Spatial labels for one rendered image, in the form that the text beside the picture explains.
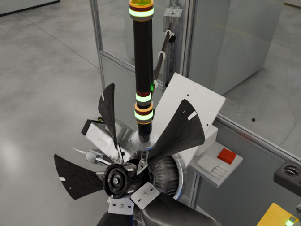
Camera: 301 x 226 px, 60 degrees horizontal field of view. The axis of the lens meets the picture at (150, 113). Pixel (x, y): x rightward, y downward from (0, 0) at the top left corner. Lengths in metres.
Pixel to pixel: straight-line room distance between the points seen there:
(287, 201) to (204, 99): 0.80
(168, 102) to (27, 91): 2.75
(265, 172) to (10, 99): 2.99
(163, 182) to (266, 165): 0.70
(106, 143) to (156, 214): 0.43
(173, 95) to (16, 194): 1.82
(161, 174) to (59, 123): 2.17
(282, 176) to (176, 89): 0.72
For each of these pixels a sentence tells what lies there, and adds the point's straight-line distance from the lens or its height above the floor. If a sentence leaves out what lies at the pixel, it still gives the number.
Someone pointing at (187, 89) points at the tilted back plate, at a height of 1.33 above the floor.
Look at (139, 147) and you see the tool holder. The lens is 0.68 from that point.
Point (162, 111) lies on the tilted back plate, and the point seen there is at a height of 1.23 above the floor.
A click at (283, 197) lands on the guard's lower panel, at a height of 0.73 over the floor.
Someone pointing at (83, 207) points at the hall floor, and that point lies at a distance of 2.32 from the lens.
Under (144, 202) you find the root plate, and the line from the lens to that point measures 0.91.
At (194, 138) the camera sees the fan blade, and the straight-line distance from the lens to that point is 0.77.
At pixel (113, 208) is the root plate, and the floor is 1.11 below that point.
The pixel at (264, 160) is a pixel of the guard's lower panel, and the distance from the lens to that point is 1.51.
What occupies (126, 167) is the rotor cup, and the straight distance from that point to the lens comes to 0.91.
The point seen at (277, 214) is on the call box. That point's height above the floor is 1.07.
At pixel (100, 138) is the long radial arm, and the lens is 1.20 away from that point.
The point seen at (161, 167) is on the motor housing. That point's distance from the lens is 1.00.
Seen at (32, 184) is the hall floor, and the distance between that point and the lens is 2.59.
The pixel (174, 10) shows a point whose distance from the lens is 1.19.
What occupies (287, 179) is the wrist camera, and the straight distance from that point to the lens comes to 0.51.
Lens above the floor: 1.98
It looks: 41 degrees down
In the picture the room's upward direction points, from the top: straight up
